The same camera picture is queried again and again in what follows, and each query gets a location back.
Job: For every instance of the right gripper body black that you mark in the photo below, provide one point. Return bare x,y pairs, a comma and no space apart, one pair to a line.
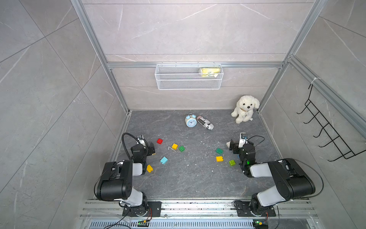
236,150

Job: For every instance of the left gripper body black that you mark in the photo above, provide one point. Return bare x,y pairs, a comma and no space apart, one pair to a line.
150,151

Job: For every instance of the turquoise lego brick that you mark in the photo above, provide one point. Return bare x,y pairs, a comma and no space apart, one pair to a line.
163,160

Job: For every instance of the yellow lego brick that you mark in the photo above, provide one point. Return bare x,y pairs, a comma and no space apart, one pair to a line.
174,146
219,159

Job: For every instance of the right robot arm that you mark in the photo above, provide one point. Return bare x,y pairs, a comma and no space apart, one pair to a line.
290,180

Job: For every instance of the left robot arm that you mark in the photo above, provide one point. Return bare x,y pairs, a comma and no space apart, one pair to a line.
115,182

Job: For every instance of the yellow lego brick near left arm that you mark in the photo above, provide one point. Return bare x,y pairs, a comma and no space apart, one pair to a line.
149,168

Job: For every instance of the red lego brick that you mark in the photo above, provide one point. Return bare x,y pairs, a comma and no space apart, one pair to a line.
159,141

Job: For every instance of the dark green lego brick right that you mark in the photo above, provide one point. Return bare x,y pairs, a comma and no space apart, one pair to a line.
219,151

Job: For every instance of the white plush dog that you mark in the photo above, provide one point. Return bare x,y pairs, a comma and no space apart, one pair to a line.
244,109

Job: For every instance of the blue alarm clock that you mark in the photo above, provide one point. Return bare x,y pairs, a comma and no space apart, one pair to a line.
190,120

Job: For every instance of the yellow sponge in basket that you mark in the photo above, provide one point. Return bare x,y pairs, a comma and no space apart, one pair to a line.
210,72

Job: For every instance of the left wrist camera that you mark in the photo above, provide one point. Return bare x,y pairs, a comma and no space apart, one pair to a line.
141,140

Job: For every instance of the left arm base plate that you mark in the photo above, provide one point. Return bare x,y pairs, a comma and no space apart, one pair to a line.
147,209

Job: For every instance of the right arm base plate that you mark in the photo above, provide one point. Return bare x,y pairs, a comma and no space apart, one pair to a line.
250,208

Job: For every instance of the white wire mesh basket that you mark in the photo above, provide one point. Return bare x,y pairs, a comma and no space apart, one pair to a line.
186,77

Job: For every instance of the aluminium mounting rail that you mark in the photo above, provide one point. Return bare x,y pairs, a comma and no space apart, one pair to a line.
200,209

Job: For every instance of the black wire hook rack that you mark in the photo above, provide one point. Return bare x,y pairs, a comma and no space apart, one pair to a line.
342,148

